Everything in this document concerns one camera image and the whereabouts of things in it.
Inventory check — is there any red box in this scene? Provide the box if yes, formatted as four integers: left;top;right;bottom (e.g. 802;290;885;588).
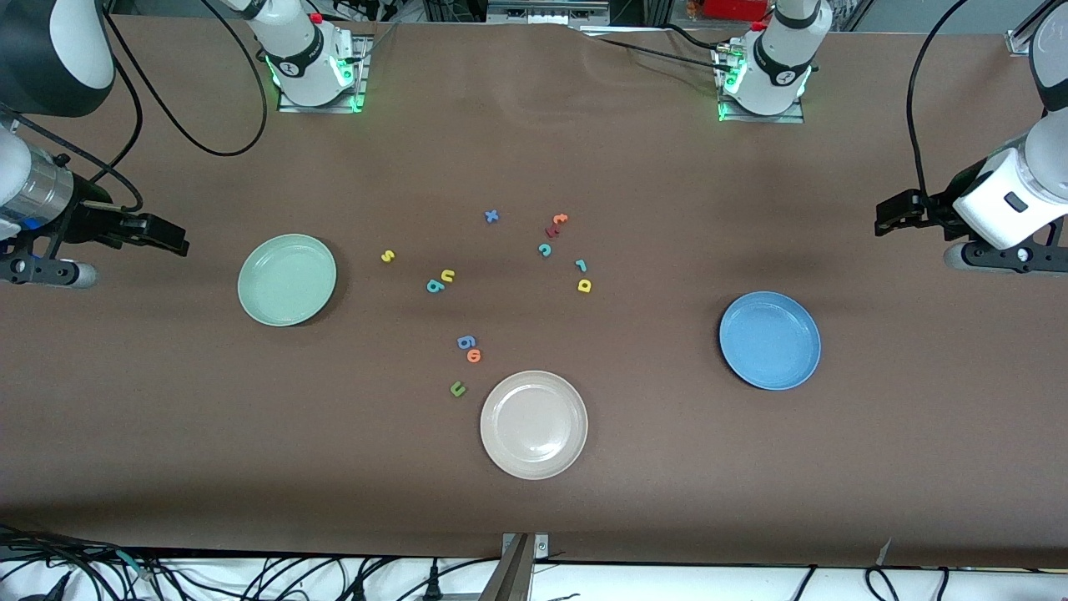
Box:
701;0;770;23

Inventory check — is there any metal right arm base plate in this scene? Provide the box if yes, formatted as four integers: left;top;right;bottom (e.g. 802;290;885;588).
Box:
278;35;372;114

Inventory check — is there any green plate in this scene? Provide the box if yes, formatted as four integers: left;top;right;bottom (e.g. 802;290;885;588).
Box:
237;233;338;327

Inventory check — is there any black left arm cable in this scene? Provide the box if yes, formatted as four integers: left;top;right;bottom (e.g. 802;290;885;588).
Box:
906;0;973;210

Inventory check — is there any black base cable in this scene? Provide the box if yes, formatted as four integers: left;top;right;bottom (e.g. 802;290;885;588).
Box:
663;23;743;55
576;29;735;68

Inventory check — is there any blue plate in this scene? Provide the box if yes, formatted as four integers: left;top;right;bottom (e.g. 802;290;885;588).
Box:
718;290;823;391

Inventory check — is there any brown table cover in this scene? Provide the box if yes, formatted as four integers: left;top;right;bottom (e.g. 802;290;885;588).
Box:
0;15;1068;568

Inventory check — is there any beige plate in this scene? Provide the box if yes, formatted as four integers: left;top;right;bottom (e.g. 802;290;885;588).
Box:
480;370;589;481

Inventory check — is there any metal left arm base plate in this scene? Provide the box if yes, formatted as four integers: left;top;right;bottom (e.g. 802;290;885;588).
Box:
716;46;807;124

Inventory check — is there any aluminium profile bracket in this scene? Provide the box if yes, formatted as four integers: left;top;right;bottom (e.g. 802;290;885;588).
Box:
478;533;552;601

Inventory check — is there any grey metal frame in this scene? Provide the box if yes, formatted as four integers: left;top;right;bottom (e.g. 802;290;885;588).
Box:
486;0;612;26

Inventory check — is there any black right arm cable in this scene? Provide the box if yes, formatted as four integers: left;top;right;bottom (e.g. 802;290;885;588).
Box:
0;0;272;214

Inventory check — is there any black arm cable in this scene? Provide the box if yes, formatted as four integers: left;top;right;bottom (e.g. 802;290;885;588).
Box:
906;0;973;210
0;0;272;214

